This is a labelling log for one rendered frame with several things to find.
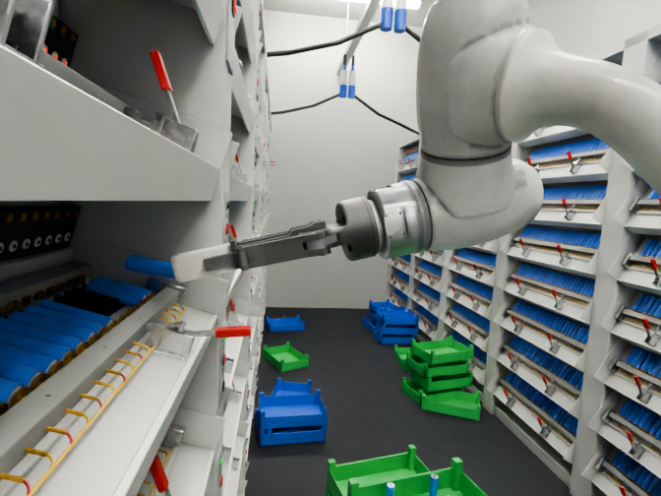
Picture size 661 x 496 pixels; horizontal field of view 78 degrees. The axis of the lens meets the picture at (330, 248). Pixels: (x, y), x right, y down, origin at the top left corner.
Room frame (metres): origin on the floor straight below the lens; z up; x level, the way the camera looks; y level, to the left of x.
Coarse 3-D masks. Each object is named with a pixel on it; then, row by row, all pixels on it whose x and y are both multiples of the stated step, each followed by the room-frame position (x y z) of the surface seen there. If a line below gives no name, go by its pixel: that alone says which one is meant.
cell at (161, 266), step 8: (128, 256) 0.46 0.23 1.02; (136, 256) 0.46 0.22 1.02; (128, 264) 0.45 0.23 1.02; (136, 264) 0.45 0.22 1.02; (144, 264) 0.45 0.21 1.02; (152, 264) 0.46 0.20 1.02; (160, 264) 0.46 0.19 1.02; (168, 264) 0.46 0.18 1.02; (144, 272) 0.46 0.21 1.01; (152, 272) 0.46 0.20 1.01; (160, 272) 0.46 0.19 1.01; (168, 272) 0.46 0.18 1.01
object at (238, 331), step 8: (216, 328) 0.41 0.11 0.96; (224, 328) 0.41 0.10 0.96; (232, 328) 0.41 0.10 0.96; (240, 328) 0.40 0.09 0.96; (248, 328) 0.40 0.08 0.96; (192, 336) 0.40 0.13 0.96; (200, 336) 0.40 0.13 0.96; (208, 336) 0.40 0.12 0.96; (216, 336) 0.40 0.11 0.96; (224, 336) 0.40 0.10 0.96; (232, 336) 0.40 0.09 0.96; (240, 336) 0.40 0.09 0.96; (248, 336) 0.40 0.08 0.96
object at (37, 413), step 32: (128, 320) 0.38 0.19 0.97; (96, 352) 0.30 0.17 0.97; (128, 352) 0.34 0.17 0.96; (64, 384) 0.25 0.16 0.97; (96, 384) 0.28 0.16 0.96; (0, 416) 0.20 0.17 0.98; (32, 416) 0.21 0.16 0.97; (96, 416) 0.25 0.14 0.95; (0, 448) 0.18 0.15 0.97; (32, 448) 0.21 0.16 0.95; (0, 480) 0.18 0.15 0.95
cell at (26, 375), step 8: (0, 360) 0.26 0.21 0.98; (0, 368) 0.25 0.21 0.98; (8, 368) 0.25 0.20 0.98; (16, 368) 0.25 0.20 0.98; (24, 368) 0.26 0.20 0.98; (32, 368) 0.26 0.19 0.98; (0, 376) 0.25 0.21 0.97; (8, 376) 0.25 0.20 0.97; (16, 376) 0.25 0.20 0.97; (24, 376) 0.25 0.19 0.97; (32, 376) 0.25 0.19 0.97; (24, 384) 0.25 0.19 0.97
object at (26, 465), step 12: (168, 312) 0.49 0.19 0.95; (144, 336) 0.40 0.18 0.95; (132, 348) 0.36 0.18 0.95; (96, 396) 0.28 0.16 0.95; (72, 408) 0.25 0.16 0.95; (84, 408) 0.26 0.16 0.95; (60, 420) 0.24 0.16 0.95; (72, 420) 0.24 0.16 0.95; (48, 432) 0.23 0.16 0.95; (48, 444) 0.22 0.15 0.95; (36, 456) 0.21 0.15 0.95; (24, 468) 0.19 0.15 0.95; (0, 492) 0.18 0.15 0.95
